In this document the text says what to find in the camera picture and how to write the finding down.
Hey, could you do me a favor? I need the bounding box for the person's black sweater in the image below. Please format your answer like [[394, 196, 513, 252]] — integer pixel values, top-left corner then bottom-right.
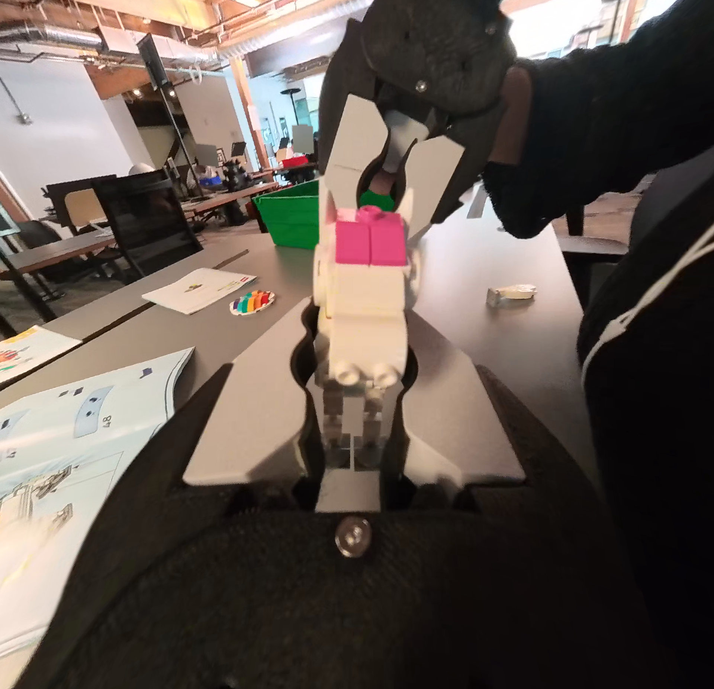
[[577, 159, 714, 689]]

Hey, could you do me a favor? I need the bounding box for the round rainbow lego assembly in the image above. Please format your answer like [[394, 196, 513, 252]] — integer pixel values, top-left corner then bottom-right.
[[229, 289, 278, 315]]

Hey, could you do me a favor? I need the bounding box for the black robot device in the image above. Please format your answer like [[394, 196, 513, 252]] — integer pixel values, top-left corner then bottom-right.
[[222, 162, 247, 224]]

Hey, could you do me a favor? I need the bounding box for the black office chair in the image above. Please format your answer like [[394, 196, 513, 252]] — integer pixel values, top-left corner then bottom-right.
[[89, 172, 204, 283], [558, 145, 714, 311]]

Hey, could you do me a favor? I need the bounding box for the person's right forearm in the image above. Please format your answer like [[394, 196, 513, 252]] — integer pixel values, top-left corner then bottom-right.
[[482, 0, 714, 239]]

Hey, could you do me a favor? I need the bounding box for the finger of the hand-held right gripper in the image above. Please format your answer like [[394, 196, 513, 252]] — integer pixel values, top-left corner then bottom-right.
[[318, 93, 389, 245], [402, 137, 467, 246]]

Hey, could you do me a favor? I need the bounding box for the long wooden office table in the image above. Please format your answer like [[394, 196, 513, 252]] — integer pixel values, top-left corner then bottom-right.
[[184, 182, 280, 217]]

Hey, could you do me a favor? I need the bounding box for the green plastic bin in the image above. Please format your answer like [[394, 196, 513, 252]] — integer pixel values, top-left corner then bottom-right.
[[252, 179, 397, 250]]

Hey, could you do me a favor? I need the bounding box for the black hanging monitor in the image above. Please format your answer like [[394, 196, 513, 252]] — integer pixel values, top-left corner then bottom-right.
[[136, 34, 168, 90]]

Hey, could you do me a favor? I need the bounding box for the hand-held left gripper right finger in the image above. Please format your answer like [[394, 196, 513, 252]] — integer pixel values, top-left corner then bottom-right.
[[384, 309, 529, 511]]

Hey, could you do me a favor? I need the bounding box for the white lego unicorn model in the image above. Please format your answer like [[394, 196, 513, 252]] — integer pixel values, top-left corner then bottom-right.
[[311, 190, 422, 472]]

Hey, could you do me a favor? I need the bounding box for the black floor lamp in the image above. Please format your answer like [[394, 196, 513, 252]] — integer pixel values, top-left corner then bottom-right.
[[279, 87, 303, 146]]

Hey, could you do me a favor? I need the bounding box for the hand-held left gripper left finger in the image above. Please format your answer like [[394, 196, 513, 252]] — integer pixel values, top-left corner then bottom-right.
[[182, 296, 317, 512]]

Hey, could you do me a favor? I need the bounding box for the small white lego leg piece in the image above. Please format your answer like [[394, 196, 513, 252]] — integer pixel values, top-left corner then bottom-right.
[[486, 283, 538, 310]]

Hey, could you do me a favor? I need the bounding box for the open light blue instruction booklet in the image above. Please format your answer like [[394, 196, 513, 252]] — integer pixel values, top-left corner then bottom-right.
[[0, 346, 196, 651]]

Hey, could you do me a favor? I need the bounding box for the person's right hand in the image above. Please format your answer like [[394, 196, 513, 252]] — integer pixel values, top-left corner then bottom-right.
[[490, 66, 533, 165]]

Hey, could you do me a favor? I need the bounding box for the brown wooden desk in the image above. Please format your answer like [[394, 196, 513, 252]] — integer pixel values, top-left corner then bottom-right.
[[0, 232, 118, 305]]

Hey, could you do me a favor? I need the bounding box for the white sweater drawstring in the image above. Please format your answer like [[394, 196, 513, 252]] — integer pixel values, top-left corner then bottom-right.
[[580, 237, 714, 386]]

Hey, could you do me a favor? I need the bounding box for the instruction booklet yellow animal cover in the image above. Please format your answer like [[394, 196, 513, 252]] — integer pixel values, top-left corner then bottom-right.
[[142, 267, 257, 315]]

